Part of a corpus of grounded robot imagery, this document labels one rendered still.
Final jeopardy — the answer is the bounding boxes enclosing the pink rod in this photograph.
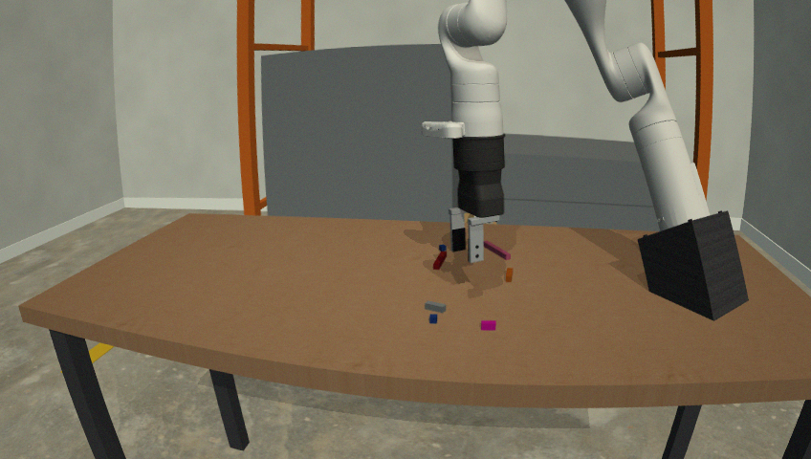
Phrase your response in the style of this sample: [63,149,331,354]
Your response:
[484,241,511,260]

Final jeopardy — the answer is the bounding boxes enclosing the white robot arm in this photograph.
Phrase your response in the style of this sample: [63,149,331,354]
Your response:
[438,0,710,231]

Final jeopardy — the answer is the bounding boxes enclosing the grey rod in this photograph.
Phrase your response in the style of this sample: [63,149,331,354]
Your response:
[425,301,447,313]

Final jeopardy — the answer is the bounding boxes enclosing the dark red rod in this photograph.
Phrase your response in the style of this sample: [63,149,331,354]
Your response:
[433,251,447,270]

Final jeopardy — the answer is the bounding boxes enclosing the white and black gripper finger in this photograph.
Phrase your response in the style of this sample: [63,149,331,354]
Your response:
[468,215,499,263]
[449,208,467,251]

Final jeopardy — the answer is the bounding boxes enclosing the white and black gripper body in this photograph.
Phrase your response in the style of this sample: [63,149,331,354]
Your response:
[422,101,505,218]

